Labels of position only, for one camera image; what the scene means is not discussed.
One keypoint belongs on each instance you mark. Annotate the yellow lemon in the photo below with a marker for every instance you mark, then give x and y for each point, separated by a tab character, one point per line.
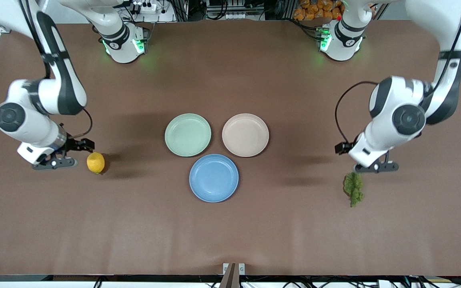
95	162

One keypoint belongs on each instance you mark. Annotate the mint green round plate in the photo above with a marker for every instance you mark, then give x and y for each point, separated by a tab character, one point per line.
187	134

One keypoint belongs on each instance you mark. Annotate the blue round plate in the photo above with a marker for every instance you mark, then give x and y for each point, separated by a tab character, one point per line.
213	178

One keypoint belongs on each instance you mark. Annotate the brown table cover mat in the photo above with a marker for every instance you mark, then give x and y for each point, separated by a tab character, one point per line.
254	232

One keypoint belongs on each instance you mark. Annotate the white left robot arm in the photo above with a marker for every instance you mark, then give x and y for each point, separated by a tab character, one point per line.
398	100

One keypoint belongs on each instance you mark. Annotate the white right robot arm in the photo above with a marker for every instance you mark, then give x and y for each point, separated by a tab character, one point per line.
50	96

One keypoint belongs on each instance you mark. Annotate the small grey metal bracket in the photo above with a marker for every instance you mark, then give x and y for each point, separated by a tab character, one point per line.
241	269
225	268

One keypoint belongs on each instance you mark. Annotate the beige round plate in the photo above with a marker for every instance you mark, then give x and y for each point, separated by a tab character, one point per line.
245	134

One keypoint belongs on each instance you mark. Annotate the bag of orange snacks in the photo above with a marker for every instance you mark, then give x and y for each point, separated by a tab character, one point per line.
314	10

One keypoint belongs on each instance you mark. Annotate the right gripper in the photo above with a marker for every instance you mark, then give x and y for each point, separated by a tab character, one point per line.
74	144

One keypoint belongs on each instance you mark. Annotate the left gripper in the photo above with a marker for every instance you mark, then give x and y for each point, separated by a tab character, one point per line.
341	147

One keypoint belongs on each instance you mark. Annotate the green lettuce leaf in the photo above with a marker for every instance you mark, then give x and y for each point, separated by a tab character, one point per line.
353	186

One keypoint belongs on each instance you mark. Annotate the white power strip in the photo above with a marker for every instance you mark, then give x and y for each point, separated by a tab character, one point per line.
234	16
146	6

